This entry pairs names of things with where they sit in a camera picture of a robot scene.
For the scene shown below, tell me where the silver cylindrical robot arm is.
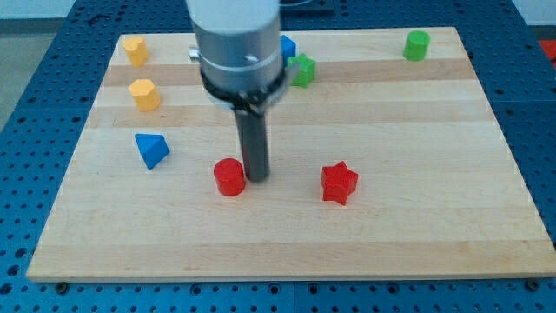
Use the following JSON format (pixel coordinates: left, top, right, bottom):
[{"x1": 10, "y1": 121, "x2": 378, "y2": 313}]
[{"x1": 185, "y1": 0, "x2": 300, "y2": 116}]

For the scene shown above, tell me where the red star block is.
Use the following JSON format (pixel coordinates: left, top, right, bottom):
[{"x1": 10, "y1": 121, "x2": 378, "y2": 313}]
[{"x1": 321, "y1": 161, "x2": 359, "y2": 206}]

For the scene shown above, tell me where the green star block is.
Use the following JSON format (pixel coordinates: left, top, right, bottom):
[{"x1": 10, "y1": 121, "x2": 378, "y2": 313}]
[{"x1": 288, "y1": 53, "x2": 316, "y2": 88}]

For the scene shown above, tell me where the black pusher rod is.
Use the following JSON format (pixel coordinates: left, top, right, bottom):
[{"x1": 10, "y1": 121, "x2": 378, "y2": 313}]
[{"x1": 235, "y1": 111, "x2": 270, "y2": 183}]

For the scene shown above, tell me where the red cylinder block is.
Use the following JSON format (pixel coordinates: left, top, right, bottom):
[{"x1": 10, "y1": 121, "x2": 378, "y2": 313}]
[{"x1": 213, "y1": 158, "x2": 246, "y2": 196}]

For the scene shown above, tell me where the blue cube block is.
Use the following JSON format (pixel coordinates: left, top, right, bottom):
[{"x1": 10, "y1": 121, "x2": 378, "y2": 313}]
[{"x1": 281, "y1": 35, "x2": 297, "y2": 67}]

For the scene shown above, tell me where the wooden board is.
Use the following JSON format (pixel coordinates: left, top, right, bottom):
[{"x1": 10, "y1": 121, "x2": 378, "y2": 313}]
[{"x1": 27, "y1": 27, "x2": 555, "y2": 283}]

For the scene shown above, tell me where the blue triangular prism block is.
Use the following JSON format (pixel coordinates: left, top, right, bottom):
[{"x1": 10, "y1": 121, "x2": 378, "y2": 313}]
[{"x1": 134, "y1": 133, "x2": 170, "y2": 170}]

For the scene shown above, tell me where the yellow hexagon block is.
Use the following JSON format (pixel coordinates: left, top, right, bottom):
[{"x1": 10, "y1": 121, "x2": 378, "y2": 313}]
[{"x1": 128, "y1": 79, "x2": 161, "y2": 112}]

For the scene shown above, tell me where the yellow heart block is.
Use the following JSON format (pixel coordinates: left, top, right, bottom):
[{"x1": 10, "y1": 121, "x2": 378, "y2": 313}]
[{"x1": 122, "y1": 36, "x2": 150, "y2": 67}]

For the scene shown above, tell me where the green cylinder block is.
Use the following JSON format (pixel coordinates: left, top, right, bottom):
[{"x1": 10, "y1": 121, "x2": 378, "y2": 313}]
[{"x1": 403, "y1": 30, "x2": 431, "y2": 62}]

